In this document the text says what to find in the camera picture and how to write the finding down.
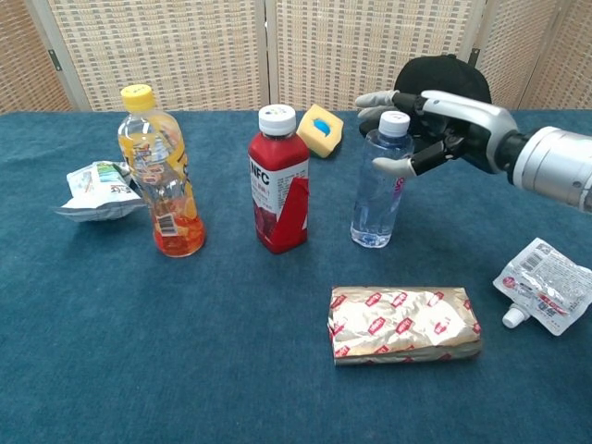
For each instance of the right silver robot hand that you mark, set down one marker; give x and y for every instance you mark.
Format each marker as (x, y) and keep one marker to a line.
(467, 122)

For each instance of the clear water bottle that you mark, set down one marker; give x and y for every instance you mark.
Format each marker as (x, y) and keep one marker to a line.
(374, 208)

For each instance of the red juice bottle white cap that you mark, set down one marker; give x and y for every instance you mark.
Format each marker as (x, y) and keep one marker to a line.
(277, 157)

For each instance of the orange drink bottle yellow cap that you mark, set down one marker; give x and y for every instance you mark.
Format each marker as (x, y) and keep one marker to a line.
(162, 194)

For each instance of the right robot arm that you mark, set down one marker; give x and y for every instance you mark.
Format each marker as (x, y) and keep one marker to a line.
(550, 162)

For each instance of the black baseball cap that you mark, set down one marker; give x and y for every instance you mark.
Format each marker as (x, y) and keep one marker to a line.
(439, 74)

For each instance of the black screen hinge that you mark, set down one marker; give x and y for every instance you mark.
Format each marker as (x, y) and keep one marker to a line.
(54, 60)
(472, 57)

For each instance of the yellow sponge with blue patch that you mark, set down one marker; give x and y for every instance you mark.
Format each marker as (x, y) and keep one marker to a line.
(321, 136)

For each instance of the white spout pouch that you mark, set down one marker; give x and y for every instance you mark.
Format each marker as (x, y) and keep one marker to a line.
(546, 282)

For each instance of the gold foil wrapped pack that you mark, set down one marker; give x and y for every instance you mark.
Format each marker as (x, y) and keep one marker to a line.
(402, 324)

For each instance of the woven folding screen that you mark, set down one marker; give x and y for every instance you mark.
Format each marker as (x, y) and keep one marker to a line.
(162, 51)

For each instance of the blue table cloth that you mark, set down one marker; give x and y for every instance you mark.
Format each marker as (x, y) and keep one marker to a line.
(185, 370)

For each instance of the white snack bag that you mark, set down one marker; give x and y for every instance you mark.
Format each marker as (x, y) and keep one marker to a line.
(92, 194)

